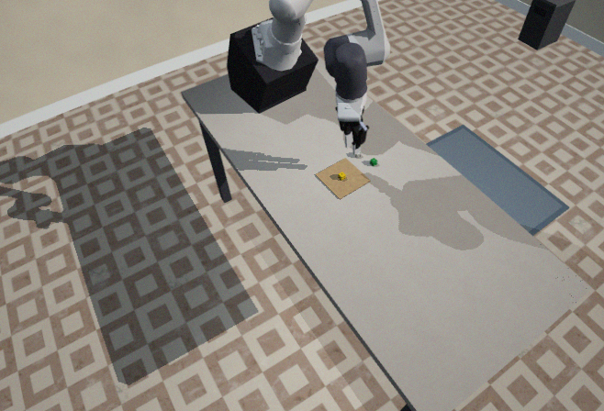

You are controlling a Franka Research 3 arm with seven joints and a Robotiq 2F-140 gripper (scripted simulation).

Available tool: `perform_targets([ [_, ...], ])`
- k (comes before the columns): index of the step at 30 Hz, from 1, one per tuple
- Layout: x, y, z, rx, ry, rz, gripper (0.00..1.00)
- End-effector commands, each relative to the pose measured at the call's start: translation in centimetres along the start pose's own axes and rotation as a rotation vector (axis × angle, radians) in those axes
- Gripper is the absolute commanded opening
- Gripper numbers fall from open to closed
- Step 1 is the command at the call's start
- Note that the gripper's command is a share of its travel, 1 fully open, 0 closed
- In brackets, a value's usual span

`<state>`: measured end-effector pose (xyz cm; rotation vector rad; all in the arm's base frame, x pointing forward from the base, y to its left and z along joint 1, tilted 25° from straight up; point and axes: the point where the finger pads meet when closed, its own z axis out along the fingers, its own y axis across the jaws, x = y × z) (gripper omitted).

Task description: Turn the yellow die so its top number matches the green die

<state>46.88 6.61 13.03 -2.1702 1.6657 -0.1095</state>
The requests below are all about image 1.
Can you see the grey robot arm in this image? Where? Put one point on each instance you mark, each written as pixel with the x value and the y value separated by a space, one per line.
pixel 280 49

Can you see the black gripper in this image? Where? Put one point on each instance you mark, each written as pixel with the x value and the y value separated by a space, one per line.
pixel 358 134

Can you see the tan square mat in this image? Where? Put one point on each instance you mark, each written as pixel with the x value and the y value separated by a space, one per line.
pixel 354 178

